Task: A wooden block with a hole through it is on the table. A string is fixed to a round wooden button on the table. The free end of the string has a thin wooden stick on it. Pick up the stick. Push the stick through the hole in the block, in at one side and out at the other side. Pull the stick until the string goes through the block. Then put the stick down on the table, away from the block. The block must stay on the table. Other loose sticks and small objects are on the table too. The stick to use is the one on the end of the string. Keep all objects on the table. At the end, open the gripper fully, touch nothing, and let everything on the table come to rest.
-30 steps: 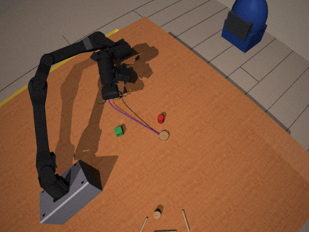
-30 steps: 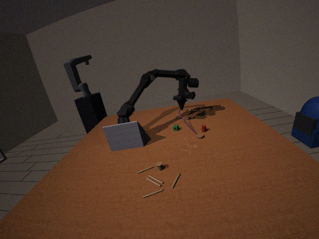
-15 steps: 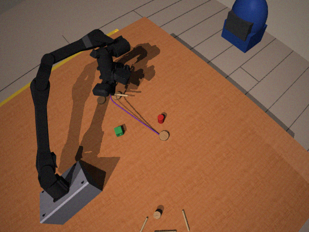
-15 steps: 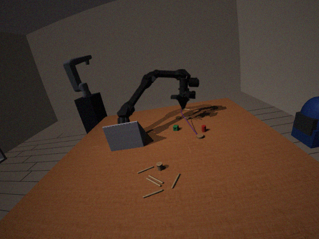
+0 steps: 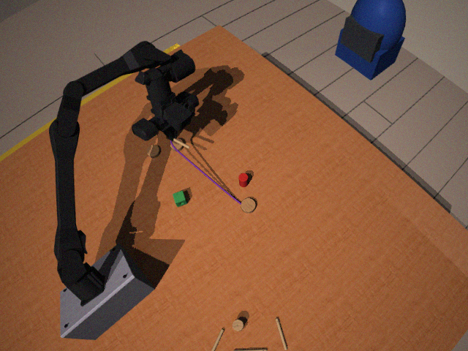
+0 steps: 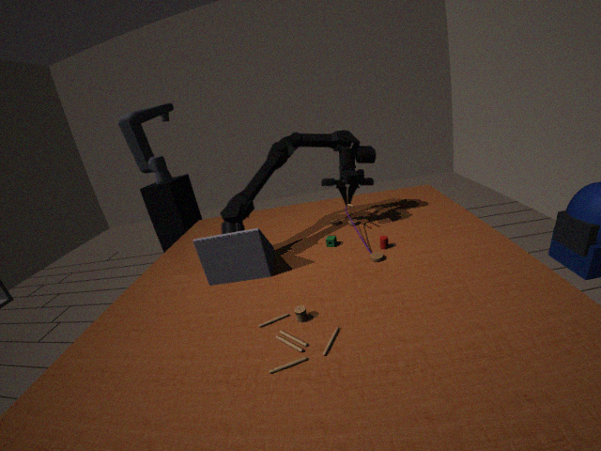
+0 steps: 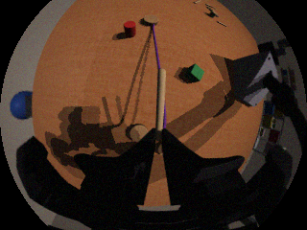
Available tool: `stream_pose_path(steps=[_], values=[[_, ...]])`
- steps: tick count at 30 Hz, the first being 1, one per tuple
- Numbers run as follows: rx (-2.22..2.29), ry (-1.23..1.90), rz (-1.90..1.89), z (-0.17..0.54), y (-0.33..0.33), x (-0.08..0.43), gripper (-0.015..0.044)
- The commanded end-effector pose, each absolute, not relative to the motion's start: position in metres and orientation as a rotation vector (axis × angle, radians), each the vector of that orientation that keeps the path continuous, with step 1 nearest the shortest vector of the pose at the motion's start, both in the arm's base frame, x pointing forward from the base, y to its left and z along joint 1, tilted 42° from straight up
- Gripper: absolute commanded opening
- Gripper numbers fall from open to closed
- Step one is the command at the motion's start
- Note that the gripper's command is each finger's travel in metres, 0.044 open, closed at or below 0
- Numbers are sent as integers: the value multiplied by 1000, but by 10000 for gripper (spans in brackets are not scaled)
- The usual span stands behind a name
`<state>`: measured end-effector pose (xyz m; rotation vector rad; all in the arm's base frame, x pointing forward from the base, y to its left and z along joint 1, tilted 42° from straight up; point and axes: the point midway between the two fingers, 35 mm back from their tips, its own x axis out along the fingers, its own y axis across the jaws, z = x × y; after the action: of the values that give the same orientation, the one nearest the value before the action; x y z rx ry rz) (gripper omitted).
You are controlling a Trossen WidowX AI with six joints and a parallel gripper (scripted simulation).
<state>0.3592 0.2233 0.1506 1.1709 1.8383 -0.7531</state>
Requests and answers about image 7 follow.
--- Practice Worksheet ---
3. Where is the small brown wooden cylinder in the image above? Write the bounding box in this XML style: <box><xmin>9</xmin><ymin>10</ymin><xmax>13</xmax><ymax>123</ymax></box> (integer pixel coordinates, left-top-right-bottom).
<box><xmin>208</xmin><ymin>11</ymin><xmax>216</xmax><ymax>18</ymax></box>

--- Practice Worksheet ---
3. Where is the red cylinder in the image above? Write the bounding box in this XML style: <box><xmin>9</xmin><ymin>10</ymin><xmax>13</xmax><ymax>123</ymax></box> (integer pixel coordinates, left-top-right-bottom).
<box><xmin>123</xmin><ymin>20</ymin><xmax>137</xmax><ymax>37</ymax></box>

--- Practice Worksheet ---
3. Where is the green block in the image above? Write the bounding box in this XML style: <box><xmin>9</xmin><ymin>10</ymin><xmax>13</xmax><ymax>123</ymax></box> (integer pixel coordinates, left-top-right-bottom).
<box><xmin>184</xmin><ymin>62</ymin><xmax>204</xmax><ymax>83</ymax></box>

